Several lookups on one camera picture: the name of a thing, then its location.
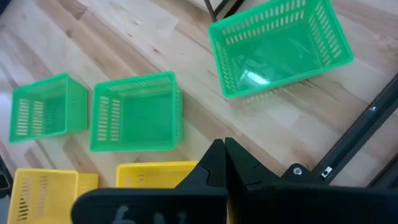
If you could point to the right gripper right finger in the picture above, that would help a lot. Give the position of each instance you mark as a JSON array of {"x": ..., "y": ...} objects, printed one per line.
[{"x": 311, "y": 205}]

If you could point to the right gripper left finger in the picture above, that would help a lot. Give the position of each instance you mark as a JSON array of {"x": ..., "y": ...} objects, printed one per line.
[{"x": 155, "y": 205}]

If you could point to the yellow plastic slotted basket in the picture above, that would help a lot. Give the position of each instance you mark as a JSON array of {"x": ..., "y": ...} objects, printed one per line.
[
  {"x": 46, "y": 196},
  {"x": 149, "y": 174}
]

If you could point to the green plastic slotted basket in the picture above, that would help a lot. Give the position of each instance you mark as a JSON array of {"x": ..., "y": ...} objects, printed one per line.
[
  {"x": 136, "y": 118},
  {"x": 280, "y": 53},
  {"x": 46, "y": 109}
]

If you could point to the black metal rig frame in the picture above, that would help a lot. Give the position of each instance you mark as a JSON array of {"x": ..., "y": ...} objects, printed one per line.
[{"x": 357, "y": 133}]

